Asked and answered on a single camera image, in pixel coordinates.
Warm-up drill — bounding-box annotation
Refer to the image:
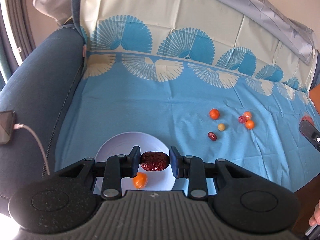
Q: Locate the red round fruit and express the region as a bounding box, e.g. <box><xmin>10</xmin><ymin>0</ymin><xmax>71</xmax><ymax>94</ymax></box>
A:
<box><xmin>301</xmin><ymin>115</ymin><xmax>314</xmax><ymax>126</ymax></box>

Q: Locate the dark red date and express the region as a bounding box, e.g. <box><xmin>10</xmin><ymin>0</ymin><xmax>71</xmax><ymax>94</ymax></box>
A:
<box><xmin>140</xmin><ymin>152</ymin><xmax>170</xmax><ymax>171</ymax></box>
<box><xmin>208</xmin><ymin>132</ymin><xmax>217</xmax><ymax>141</ymax></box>

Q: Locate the small orange round fruit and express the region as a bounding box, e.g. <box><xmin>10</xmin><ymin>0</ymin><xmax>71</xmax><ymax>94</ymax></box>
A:
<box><xmin>245</xmin><ymin>120</ymin><xmax>255</xmax><ymax>129</ymax></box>

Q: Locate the person's right hand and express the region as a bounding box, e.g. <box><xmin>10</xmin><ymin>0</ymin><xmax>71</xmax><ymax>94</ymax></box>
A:
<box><xmin>309</xmin><ymin>201</ymin><xmax>320</xmax><ymax>226</ymax></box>

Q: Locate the small yellow round fruit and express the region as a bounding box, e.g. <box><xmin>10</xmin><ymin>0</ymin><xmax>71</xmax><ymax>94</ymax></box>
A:
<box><xmin>217</xmin><ymin>123</ymin><xmax>225</xmax><ymax>131</ymax></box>

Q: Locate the wrapped dark pink fruit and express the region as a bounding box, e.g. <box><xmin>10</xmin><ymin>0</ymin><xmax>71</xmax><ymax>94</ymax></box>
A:
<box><xmin>238</xmin><ymin>115</ymin><xmax>247</xmax><ymax>124</ymax></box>

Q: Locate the blue patterned tablecloth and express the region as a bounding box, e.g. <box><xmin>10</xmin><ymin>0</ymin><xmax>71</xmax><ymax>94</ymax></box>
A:
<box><xmin>55</xmin><ymin>0</ymin><xmax>319</xmax><ymax>191</ymax></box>

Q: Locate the blue denim sofa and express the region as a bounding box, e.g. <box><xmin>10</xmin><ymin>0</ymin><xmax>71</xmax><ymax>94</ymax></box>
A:
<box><xmin>1</xmin><ymin>0</ymin><xmax>85</xmax><ymax>215</ymax></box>

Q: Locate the black smartphone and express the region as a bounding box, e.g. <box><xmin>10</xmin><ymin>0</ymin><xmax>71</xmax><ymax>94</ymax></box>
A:
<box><xmin>0</xmin><ymin>111</ymin><xmax>16</xmax><ymax>145</ymax></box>

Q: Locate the white charging cable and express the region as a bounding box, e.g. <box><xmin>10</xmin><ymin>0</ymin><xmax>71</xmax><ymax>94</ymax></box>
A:
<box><xmin>13</xmin><ymin>122</ymin><xmax>51</xmax><ymax>176</ymax></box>

